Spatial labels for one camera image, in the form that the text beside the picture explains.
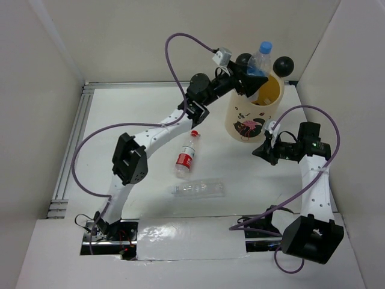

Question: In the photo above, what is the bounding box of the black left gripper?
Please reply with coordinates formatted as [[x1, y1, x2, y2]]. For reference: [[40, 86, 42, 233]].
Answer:
[[202, 60, 268, 107]]

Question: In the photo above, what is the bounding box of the crushed blue cap water bottle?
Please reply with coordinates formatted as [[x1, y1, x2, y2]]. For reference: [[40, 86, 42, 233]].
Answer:
[[247, 41, 273, 78]]

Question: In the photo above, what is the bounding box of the clear unlabelled plastic bottle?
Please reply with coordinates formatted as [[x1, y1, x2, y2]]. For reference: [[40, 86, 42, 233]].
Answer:
[[170, 179, 225, 199]]

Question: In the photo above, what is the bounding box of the red label red cap bottle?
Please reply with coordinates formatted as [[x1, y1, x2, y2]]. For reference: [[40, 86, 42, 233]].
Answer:
[[174, 130, 200, 179]]

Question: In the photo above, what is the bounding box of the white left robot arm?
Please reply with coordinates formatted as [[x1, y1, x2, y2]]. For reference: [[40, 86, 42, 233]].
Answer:
[[94, 61, 268, 240]]

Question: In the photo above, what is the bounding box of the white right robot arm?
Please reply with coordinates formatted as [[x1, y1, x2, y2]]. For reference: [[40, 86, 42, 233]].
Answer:
[[253, 121, 344, 264]]

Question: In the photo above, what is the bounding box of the cream bin with black ears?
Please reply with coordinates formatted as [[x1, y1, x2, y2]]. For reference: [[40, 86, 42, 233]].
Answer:
[[224, 56, 294, 143]]

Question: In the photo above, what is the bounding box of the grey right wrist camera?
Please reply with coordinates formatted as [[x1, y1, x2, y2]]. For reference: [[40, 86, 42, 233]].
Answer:
[[263, 120, 280, 139]]

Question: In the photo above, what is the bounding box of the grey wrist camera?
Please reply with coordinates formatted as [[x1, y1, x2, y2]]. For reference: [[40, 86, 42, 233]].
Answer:
[[263, 120, 280, 139], [212, 47, 232, 67]]

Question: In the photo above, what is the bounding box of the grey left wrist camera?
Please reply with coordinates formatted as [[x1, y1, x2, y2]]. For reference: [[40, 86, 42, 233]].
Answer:
[[212, 47, 232, 67]]

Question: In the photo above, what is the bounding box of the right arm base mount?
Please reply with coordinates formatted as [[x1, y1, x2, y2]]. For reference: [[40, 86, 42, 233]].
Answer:
[[244, 210, 299, 253]]

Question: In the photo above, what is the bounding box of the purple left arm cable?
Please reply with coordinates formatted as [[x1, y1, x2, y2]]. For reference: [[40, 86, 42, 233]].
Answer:
[[72, 33, 219, 256]]

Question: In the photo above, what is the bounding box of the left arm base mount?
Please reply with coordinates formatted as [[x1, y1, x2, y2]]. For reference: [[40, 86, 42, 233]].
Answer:
[[74, 214, 138, 261]]

